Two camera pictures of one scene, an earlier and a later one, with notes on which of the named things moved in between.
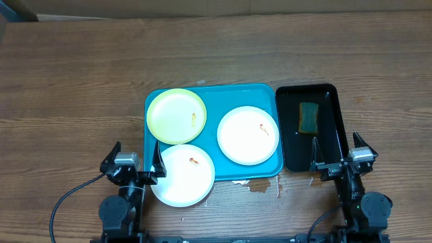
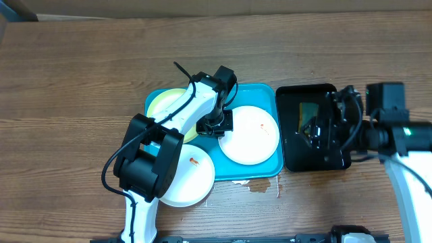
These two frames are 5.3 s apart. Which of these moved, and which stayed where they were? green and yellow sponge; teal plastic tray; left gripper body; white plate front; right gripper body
Moved: right gripper body; left gripper body
Stayed: green and yellow sponge; teal plastic tray; white plate front
